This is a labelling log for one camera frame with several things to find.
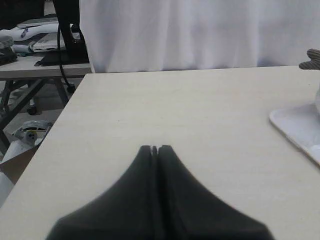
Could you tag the white plush snowman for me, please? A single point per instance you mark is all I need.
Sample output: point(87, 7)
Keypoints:
point(313, 64)

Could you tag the white robot toy on floor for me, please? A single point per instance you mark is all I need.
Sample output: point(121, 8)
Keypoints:
point(26, 141)

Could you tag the grey side table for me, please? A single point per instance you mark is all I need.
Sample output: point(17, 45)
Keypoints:
point(25, 71)

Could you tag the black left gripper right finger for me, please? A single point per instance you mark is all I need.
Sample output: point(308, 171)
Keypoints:
point(191, 212)

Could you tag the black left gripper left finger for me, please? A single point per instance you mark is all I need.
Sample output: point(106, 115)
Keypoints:
point(128, 210)

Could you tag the white items on side table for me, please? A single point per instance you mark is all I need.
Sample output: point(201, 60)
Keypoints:
point(28, 41)

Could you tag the black monitor stand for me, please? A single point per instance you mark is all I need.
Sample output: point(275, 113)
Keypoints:
point(68, 16)

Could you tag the white plastic tray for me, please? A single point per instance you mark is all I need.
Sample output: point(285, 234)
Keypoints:
point(300, 125)

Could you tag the white curtain backdrop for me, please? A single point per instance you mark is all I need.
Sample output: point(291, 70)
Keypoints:
point(164, 35)

